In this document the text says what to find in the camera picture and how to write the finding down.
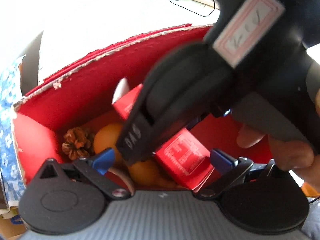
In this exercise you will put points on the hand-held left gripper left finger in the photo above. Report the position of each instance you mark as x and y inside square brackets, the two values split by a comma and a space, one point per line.
[103, 158]

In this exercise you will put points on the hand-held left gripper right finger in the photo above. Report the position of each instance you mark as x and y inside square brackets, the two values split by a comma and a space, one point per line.
[221, 158]

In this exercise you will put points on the orange fruit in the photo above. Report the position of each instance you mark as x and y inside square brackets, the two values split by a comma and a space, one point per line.
[107, 138]
[145, 172]

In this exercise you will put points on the white blue-printed tape roll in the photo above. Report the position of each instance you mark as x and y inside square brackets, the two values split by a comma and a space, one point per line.
[122, 178]

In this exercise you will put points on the brown pine cone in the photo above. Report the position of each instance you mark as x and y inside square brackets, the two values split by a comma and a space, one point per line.
[76, 142]

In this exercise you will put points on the small red packet box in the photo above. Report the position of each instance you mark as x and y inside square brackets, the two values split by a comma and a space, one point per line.
[185, 160]
[127, 100]

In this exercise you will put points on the red cardboard box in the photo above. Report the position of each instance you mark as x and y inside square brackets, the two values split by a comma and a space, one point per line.
[82, 92]

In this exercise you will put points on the person's right hand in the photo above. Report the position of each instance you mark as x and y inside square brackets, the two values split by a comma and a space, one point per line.
[292, 157]

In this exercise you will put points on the blue floral towel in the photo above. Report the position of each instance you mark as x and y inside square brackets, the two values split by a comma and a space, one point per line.
[8, 130]

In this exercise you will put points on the brown cardboard boxes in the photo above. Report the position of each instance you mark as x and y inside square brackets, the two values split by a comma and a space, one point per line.
[10, 222]

